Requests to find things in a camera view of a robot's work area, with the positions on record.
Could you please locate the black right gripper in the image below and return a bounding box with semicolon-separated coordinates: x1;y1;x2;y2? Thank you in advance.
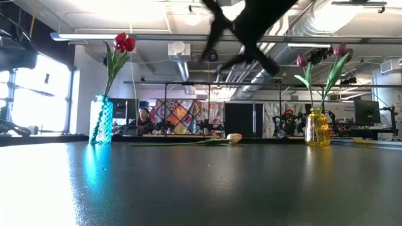
200;0;299;77

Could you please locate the purple tulip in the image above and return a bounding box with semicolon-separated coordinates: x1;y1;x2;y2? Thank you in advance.
318;48;354;110
318;43;350;110
293;53;315;110

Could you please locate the yellow glass vase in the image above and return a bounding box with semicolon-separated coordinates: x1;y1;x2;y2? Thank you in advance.
304;108;332;147

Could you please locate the blue lattice vase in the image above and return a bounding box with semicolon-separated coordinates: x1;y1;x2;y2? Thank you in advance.
89;94;114;145

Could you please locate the white ceiling vent unit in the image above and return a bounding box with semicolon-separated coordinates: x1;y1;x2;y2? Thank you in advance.
168;40;195;95

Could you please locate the white floral curtain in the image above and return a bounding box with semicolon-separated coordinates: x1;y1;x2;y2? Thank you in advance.
263;102;307;138

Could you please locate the black partition panel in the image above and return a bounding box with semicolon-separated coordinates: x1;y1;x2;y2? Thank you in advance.
224;102;264;138

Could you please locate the colourful patterned curtain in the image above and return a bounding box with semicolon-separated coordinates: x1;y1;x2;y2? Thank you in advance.
147;99;225;136

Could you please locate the person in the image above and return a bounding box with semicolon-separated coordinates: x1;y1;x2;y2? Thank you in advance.
130;107;156;136
281;109;298;136

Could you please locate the white tulip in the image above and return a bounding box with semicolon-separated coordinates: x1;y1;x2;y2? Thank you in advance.
129;132;243;148

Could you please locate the black computer screen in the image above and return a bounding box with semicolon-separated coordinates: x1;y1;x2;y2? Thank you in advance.
109;98;139;126

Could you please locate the black monitor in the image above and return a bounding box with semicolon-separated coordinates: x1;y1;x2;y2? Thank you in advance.
354;99;381;124

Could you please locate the bright window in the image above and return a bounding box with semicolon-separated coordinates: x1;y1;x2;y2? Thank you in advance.
0;53;72;134

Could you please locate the overhead frame bar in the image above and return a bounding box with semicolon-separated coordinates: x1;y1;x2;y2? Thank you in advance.
50;32;402;44

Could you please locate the black background frame rack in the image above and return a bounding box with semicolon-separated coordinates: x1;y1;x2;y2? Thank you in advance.
123;80;402;89

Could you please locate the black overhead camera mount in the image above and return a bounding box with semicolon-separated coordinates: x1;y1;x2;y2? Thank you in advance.
331;1;387;14

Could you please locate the white wall unit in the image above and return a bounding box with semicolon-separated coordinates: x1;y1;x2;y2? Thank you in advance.
379;58;402;75

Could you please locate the yellow cable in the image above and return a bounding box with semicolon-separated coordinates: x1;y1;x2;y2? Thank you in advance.
29;0;38;38

